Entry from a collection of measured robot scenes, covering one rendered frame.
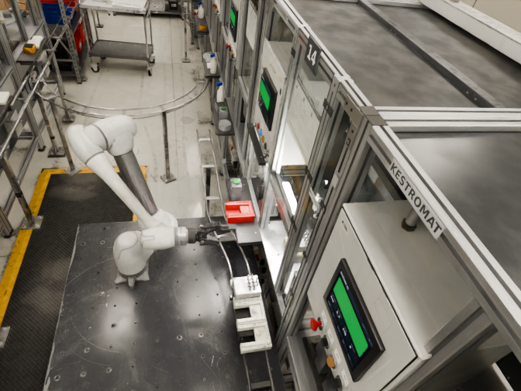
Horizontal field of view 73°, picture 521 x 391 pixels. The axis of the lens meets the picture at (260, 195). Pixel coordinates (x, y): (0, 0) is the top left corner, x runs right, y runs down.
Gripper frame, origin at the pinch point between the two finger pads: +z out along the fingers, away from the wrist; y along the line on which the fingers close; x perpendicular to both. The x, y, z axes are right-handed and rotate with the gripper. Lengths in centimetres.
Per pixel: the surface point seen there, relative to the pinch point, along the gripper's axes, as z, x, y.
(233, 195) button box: 9.5, 42.9, -16.5
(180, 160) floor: -19, 197, -112
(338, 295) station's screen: 18, -65, 49
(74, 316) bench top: -77, -10, -44
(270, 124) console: 20, 26, 45
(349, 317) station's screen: 18, -72, 50
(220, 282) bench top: -2.2, 0.2, -44.3
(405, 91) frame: 43, -24, 89
